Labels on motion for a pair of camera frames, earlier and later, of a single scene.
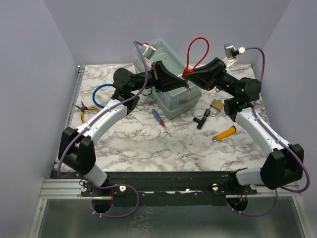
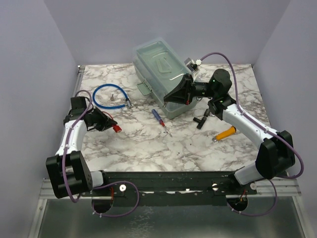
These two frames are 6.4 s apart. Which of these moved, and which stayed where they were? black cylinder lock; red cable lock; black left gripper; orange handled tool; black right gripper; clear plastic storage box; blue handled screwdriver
Moved: red cable lock; black right gripper; black left gripper
Stayed: clear plastic storage box; blue handled screwdriver; black cylinder lock; orange handled tool
